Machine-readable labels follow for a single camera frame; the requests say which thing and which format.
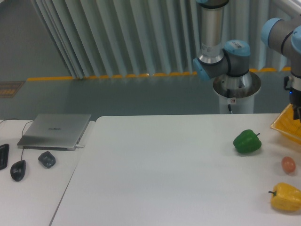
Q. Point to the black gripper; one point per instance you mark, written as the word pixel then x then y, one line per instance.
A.
pixel 293 85

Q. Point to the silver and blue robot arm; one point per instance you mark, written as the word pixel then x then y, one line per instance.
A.
pixel 228 64

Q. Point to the yellow plastic basket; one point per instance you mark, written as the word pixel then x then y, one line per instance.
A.
pixel 287 126

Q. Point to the brown egg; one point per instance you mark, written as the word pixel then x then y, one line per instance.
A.
pixel 288 165

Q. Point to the green bell pepper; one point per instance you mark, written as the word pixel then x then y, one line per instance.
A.
pixel 247 142

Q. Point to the yellow bell pepper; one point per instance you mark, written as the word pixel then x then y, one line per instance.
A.
pixel 285 197

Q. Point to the white pleated curtain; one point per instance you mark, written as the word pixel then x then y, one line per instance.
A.
pixel 132 37

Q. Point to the silver closed laptop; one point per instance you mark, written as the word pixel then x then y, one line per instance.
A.
pixel 55 132

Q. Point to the small black plastic tray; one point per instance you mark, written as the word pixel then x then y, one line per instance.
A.
pixel 47 159

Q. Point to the black computer mouse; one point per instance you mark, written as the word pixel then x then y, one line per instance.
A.
pixel 18 170

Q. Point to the black keyboard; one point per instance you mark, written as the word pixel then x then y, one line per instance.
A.
pixel 4 152

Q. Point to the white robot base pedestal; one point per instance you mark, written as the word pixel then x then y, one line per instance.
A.
pixel 236 94

